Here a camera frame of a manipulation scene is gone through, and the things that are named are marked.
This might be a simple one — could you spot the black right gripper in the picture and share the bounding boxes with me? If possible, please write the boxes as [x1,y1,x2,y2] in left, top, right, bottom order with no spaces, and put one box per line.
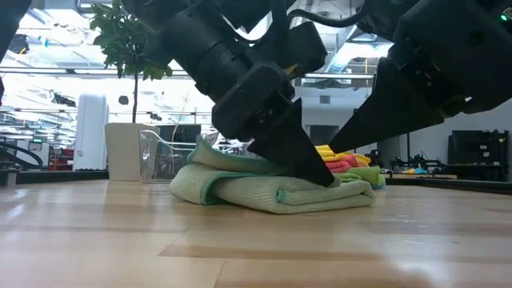
[327,0,512,155]

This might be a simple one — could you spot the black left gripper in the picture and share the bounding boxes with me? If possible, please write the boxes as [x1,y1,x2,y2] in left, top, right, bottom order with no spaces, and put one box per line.
[143,0,336,188]

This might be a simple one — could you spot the pale green microfiber towel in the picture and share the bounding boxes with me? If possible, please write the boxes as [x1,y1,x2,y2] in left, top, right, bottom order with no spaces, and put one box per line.
[170,134,378,216]

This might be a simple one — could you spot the pink microfiber towel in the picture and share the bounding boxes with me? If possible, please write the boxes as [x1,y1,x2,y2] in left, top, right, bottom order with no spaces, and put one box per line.
[324,154,370,174]

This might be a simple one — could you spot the yellow microfiber towel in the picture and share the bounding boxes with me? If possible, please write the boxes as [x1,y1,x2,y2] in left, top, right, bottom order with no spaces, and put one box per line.
[314,144,373,167]

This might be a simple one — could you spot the bright green microfiber towel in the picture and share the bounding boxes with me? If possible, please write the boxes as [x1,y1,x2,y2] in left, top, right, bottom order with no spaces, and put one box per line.
[334,166,382,186]

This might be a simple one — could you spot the black cabinet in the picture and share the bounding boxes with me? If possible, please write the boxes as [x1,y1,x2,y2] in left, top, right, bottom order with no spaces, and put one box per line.
[446,129,510,181]

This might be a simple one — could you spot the black background monitor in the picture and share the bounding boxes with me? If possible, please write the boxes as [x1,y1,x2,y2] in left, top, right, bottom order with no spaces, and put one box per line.
[155,123,202,155]

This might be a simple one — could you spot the clear plastic bin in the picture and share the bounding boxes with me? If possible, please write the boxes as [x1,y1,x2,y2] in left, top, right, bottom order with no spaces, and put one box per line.
[138,130,257,185]

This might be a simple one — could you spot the green plant in white pot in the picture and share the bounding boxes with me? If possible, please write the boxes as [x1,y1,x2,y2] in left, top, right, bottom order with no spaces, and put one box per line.
[90,0,175,182]

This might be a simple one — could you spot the white pillar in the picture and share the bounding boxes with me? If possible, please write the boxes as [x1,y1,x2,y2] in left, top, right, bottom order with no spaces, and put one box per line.
[73,94,110,172]

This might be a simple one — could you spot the black ceiling lamp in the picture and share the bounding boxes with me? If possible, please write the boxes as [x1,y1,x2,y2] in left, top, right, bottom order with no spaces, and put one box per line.
[6,34,30,55]

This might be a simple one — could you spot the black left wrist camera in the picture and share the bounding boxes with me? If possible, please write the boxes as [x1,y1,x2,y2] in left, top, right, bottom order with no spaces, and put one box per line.
[255,20,329,79]

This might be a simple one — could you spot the black curved hose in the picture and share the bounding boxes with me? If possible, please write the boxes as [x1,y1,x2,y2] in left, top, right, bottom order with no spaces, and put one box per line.
[0,139,44,169]

